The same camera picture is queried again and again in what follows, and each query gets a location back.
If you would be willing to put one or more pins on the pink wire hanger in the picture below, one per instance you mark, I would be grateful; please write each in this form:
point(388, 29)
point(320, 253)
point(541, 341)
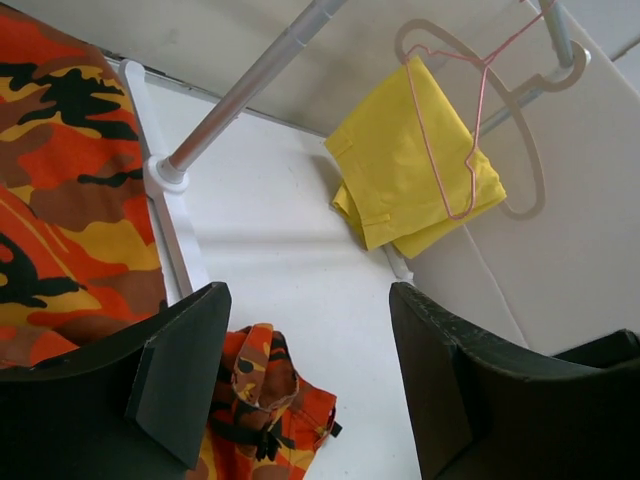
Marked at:
point(466, 182)

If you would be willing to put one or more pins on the orange camouflage trousers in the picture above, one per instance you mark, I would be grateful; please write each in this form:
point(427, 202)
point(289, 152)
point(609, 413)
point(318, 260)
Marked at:
point(79, 260)

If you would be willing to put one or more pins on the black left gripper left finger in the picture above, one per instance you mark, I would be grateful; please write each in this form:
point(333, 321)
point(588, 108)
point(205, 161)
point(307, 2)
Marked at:
point(133, 405)

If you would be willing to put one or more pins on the white metal clothes rack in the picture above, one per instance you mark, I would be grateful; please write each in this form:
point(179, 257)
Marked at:
point(165, 174)

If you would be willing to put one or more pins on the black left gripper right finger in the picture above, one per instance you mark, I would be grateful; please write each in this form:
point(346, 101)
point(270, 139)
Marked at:
point(482, 407)

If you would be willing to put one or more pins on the yellow folded cloth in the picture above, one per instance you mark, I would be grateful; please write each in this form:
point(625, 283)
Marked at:
point(388, 194)

